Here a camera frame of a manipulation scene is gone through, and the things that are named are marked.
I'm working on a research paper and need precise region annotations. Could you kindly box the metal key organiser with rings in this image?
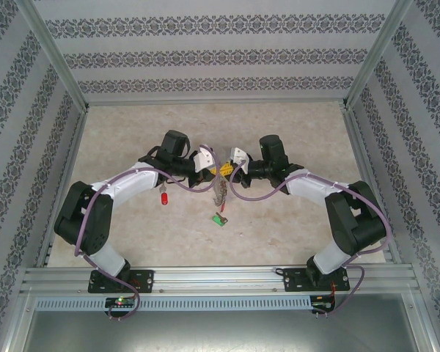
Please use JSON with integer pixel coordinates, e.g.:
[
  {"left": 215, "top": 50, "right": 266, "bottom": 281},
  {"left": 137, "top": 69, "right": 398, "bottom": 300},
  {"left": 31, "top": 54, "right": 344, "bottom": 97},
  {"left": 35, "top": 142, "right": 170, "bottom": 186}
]
[{"left": 211, "top": 177, "right": 230, "bottom": 206}]

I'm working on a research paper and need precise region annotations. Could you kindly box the grey metal panel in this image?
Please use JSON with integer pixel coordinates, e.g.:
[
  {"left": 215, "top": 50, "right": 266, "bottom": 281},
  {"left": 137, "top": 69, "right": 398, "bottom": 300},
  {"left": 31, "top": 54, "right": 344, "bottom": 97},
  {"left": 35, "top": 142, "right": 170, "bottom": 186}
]
[{"left": 7, "top": 309, "right": 437, "bottom": 352}]

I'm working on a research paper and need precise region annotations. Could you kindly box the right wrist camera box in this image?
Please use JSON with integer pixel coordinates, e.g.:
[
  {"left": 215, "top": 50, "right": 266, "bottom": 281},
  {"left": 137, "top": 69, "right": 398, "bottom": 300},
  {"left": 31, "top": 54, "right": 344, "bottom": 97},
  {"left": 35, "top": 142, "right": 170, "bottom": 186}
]
[{"left": 230, "top": 146, "right": 251, "bottom": 175}]

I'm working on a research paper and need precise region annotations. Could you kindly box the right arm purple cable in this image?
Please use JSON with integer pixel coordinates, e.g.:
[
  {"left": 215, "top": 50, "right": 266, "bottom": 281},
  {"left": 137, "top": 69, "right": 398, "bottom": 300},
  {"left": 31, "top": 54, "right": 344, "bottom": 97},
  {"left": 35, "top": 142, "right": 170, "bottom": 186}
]
[{"left": 229, "top": 163, "right": 392, "bottom": 317}]

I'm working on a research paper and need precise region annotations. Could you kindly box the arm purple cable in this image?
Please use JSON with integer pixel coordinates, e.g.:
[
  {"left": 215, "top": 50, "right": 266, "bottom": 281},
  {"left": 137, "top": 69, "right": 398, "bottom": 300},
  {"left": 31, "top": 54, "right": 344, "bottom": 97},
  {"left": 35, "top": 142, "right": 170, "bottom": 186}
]
[
  {"left": 75, "top": 144, "right": 223, "bottom": 320},
  {"left": 229, "top": 163, "right": 392, "bottom": 317}
]

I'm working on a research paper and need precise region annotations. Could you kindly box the aluminium frame rail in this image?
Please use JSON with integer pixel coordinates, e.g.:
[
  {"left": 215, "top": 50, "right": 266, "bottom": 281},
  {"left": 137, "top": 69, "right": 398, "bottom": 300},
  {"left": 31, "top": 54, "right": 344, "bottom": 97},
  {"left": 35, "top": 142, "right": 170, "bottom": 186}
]
[
  {"left": 339, "top": 104, "right": 404, "bottom": 263},
  {"left": 86, "top": 98, "right": 348, "bottom": 107},
  {"left": 34, "top": 104, "right": 91, "bottom": 268}
]

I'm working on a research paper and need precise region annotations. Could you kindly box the wide aluminium mounting rail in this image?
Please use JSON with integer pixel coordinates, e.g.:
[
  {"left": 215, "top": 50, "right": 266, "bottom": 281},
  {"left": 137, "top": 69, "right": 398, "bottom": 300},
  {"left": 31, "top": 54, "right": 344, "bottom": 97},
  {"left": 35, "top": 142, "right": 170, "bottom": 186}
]
[{"left": 20, "top": 265, "right": 415, "bottom": 294}]

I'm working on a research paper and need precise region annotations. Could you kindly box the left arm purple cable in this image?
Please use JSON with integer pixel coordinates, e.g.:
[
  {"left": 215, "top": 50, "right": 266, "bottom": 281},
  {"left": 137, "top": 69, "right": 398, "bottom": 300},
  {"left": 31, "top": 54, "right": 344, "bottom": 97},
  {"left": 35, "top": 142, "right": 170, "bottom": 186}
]
[{"left": 75, "top": 144, "right": 223, "bottom": 320}]

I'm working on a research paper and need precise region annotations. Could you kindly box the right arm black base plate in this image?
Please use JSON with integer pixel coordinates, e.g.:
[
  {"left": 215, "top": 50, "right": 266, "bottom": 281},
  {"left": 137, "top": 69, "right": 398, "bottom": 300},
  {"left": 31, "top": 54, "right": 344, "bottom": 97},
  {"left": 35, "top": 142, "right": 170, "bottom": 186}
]
[{"left": 282, "top": 267, "right": 351, "bottom": 293}]

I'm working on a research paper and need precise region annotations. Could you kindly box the slotted grey cable duct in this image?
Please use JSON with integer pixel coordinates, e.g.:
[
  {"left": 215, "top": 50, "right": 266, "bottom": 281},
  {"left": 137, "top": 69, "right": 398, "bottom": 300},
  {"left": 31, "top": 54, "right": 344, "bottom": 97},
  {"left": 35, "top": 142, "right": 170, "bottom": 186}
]
[{"left": 34, "top": 295, "right": 312, "bottom": 312}]

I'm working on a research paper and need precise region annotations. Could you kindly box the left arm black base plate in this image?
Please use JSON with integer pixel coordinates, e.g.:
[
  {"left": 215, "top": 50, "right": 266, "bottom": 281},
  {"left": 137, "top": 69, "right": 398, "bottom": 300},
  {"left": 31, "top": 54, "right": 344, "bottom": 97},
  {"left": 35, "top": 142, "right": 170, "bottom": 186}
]
[{"left": 87, "top": 269, "right": 155, "bottom": 294}]

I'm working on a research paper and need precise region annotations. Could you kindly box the aluminium frame post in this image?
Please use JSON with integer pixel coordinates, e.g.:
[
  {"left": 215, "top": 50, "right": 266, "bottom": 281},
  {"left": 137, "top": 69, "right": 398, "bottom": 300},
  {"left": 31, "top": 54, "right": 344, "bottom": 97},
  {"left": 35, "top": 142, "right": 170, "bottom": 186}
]
[
  {"left": 342, "top": 0, "right": 414, "bottom": 109},
  {"left": 16, "top": 0, "right": 91, "bottom": 113}
]

